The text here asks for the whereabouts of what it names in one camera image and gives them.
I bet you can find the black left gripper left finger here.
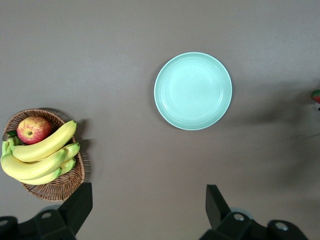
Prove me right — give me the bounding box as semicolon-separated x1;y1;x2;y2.
0;182;93;240

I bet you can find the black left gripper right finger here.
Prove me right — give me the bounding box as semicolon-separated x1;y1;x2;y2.
199;184;310;240

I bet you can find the red strawberry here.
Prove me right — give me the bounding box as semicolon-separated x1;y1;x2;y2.
310;89;320;105

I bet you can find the light green round plate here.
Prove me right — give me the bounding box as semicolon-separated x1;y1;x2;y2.
153;51;233;131

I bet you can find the brown wicker basket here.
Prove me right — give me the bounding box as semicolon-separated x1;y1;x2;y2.
1;107;86;202

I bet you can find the red yellow apple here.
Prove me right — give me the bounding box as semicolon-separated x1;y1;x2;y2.
16;116;53;146

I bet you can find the brown table cloth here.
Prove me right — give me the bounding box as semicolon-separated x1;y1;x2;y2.
0;0;320;240

